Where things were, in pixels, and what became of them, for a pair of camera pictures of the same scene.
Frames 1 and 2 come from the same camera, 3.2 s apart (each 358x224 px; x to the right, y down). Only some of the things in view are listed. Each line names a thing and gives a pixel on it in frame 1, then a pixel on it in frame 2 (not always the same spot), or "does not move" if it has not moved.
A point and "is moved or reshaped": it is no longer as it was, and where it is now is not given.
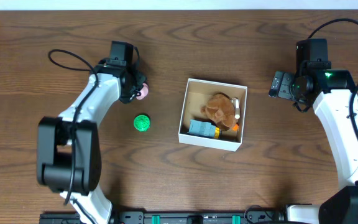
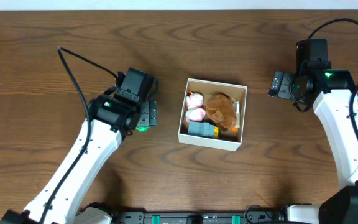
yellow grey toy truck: (204, 128) does not move
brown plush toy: (219, 107) does not move
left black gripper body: (137, 86) -> (148, 113)
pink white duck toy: (143, 92) is moved or reshaped
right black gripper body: (283, 86) does not move
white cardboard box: (197, 93) does not move
